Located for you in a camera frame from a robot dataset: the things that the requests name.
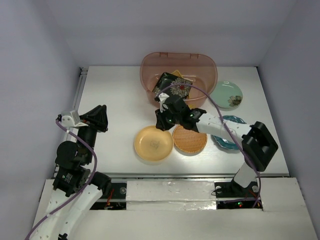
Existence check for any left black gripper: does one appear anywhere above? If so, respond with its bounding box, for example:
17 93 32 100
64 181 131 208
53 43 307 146
77 103 109 162

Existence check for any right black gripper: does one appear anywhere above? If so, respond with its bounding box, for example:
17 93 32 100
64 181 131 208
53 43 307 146
155 105 182 132

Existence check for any yellow round plate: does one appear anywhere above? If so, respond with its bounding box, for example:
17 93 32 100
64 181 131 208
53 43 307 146
133 125 174 162

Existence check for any round woven basket plate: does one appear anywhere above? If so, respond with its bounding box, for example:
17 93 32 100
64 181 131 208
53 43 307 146
172 125 208 154

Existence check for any black square floral plate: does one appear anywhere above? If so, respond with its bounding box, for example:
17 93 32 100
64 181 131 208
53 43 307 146
152 72 193 99

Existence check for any fan-shaped woven plate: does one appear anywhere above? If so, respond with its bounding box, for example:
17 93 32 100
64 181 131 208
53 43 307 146
171 69 195 109

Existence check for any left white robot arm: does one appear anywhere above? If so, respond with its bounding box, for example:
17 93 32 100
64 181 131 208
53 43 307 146
26 105 112 240

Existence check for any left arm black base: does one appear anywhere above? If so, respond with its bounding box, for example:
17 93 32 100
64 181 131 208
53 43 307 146
90 182 127 210

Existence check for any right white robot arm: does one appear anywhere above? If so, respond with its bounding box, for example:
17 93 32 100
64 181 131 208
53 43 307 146
155 93 279 196

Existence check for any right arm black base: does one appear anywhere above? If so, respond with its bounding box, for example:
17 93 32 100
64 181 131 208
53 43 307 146
211 180 259 199

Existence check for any pink translucent plastic bin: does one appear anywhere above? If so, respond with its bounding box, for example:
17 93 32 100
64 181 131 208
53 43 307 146
139 52 218 108

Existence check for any teal scalloped plate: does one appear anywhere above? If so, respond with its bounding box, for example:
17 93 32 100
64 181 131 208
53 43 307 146
211 115 246 151

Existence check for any light green floral plate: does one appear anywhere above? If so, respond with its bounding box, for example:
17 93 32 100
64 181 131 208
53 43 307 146
210 81 243 109

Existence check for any white foam front board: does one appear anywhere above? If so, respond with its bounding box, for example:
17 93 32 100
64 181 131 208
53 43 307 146
28 176 318 240

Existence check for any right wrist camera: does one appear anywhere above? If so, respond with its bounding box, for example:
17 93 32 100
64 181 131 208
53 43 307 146
154 92 169 113

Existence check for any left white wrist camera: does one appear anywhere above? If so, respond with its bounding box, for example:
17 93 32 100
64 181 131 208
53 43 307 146
57 109 88 128

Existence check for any aluminium table rail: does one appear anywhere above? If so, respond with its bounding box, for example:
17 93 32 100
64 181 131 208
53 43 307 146
52 67 89 179

